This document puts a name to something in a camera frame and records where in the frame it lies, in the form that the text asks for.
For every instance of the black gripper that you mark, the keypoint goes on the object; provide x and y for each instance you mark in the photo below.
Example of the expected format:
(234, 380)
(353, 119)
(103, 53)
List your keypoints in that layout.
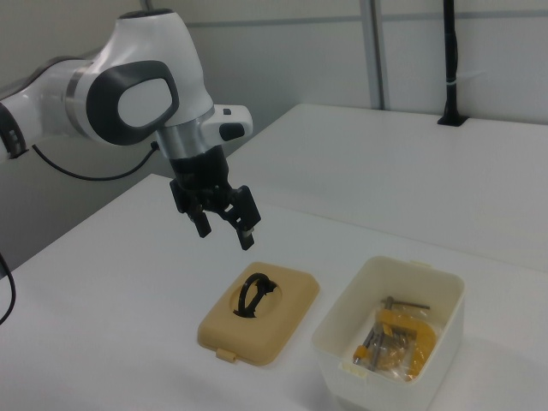
(201, 173)

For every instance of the tan plastic case lid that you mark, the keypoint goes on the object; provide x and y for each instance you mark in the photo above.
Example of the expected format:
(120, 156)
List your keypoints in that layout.
(291, 299)

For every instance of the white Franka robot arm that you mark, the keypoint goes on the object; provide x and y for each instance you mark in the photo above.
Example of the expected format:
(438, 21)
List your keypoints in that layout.
(141, 98)

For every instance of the pale translucent plastic case box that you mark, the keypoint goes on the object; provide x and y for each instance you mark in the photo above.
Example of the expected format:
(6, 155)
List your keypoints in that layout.
(449, 308)

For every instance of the small yellow metal clamp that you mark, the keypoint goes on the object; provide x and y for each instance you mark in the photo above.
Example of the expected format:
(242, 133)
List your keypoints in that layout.
(360, 353)

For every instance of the large yellow C-clamp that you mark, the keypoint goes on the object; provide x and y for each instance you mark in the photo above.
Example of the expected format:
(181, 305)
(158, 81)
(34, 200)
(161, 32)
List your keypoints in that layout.
(421, 334)

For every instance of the clear plastic bag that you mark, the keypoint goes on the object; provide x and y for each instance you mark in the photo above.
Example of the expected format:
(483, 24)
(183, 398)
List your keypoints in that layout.
(398, 366)

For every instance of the black pole with clamp base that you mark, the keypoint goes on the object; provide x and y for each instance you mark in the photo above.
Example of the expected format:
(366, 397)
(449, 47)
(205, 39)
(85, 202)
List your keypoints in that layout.
(449, 43)

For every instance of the grey partition post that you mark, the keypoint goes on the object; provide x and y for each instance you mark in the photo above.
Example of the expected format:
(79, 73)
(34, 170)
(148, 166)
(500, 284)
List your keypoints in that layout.
(372, 51)

